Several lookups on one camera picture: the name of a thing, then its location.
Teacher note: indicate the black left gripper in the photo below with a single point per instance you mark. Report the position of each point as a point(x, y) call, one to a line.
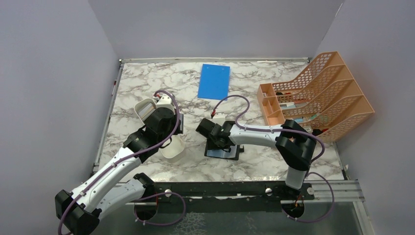
point(178, 129)

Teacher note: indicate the black leather card holder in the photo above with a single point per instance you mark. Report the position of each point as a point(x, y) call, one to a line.
point(231, 153)

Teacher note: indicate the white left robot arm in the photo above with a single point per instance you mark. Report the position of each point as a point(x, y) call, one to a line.
point(81, 209)

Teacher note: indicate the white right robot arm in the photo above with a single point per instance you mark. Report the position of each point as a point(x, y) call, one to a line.
point(294, 143)

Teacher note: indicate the white oblong plastic tray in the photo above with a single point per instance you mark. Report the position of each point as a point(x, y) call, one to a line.
point(171, 150)

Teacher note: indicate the blue flat board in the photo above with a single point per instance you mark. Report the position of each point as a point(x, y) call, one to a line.
point(214, 82)

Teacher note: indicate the peach plastic file organizer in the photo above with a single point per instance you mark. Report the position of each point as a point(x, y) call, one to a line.
point(324, 98)

